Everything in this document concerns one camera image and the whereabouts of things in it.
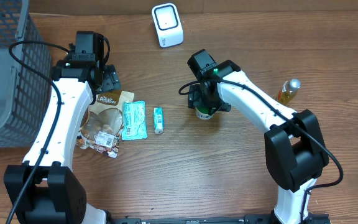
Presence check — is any green lid white jar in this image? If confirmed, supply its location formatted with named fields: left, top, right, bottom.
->
left=195, top=106, right=214, bottom=120

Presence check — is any teal white snack packet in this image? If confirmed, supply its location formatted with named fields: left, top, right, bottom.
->
left=122, top=101, right=147, bottom=141

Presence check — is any brown snack packet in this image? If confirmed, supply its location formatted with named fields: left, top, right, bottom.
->
left=75, top=90, right=134, bottom=158

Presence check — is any small teal white packet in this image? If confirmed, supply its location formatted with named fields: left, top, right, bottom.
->
left=154, top=107, right=164, bottom=134

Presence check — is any yellow liquid bottle silver cap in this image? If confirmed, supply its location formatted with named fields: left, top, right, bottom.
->
left=273, top=78, right=301, bottom=105

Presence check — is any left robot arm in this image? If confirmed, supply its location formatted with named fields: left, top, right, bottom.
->
left=4, top=31, right=121, bottom=223

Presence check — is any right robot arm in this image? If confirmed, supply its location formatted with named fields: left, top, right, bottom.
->
left=187, top=49, right=330, bottom=223

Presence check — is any white barcode scanner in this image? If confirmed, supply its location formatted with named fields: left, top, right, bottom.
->
left=151, top=2, right=184, bottom=48

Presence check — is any grey plastic mesh basket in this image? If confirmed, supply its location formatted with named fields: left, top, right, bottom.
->
left=0, top=0, right=52, bottom=147

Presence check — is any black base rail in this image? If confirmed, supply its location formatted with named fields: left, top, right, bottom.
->
left=104, top=213, right=331, bottom=224

